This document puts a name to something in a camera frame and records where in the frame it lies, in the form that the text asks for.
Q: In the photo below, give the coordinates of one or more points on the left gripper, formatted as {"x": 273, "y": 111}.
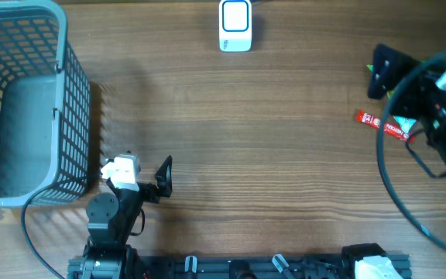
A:
{"x": 163, "y": 178}

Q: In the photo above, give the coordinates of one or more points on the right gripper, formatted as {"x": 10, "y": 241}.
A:
{"x": 381, "y": 81}

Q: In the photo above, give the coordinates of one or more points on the Haribo gummy worms bag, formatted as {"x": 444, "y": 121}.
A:
{"x": 370, "y": 67}

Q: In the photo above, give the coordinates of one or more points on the light teal tissue pack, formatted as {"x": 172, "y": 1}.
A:
{"x": 405, "y": 123}

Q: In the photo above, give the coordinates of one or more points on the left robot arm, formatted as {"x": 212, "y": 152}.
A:
{"x": 111, "y": 217}

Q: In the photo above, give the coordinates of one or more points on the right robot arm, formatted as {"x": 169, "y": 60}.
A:
{"x": 434, "y": 128}

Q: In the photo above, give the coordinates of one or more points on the white barcode scanner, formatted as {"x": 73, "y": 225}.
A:
{"x": 235, "y": 25}

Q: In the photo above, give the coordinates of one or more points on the grey plastic mesh basket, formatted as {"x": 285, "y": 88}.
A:
{"x": 45, "y": 108}

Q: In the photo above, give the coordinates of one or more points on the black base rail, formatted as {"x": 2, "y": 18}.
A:
{"x": 366, "y": 260}

